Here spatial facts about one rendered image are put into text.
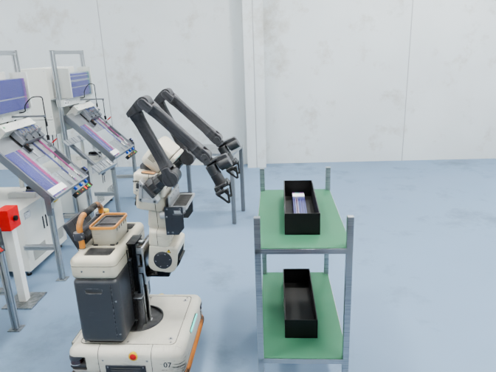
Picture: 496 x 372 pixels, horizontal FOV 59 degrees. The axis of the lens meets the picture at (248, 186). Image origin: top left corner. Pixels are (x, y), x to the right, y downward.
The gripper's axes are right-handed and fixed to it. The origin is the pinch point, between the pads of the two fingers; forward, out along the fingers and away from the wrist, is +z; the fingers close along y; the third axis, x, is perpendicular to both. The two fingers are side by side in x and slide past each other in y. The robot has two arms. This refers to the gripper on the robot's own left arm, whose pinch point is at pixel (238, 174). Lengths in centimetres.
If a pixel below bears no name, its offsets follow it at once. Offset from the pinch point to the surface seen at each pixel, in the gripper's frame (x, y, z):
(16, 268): 194, 37, -5
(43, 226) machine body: 206, 108, -16
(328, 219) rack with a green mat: -38, -30, 38
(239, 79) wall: 26, 470, -39
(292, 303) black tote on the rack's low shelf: 5, -18, 82
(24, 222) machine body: 199, 81, -29
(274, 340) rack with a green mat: 15, -52, 78
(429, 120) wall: -213, 478, 164
